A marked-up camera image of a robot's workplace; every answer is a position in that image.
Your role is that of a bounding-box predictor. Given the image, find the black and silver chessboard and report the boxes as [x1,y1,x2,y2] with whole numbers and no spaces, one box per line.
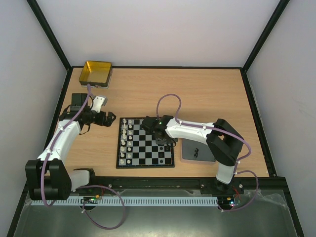
[116,118,175,169]

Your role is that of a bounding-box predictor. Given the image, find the pink tin with chess pieces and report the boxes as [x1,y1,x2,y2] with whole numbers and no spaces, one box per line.
[181,139,216,163]

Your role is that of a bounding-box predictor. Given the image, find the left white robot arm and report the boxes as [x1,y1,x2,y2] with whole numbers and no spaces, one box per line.
[25,93,116,201]

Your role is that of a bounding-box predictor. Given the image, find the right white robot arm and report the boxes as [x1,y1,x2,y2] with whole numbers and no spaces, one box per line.
[140,115,243,194]

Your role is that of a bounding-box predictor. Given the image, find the yellow square tin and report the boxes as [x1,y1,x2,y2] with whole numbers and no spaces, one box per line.
[79,61,113,88]

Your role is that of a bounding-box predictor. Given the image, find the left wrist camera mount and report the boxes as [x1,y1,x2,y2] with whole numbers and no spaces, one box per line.
[90,95,108,113]

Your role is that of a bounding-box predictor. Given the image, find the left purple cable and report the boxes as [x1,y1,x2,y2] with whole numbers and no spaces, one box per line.
[41,83,126,230]

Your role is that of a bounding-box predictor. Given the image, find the purple cable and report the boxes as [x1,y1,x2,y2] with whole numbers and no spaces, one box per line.
[157,93,259,213]
[41,83,126,230]

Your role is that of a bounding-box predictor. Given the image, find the grey slotted cable duct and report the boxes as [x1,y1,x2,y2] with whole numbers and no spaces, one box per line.
[31,196,219,206]

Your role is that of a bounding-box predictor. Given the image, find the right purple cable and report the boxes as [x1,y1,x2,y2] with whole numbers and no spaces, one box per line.
[157,93,259,213]

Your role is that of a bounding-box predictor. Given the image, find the black aluminium frame rail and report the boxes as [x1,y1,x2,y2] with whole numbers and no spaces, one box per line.
[24,174,287,195]

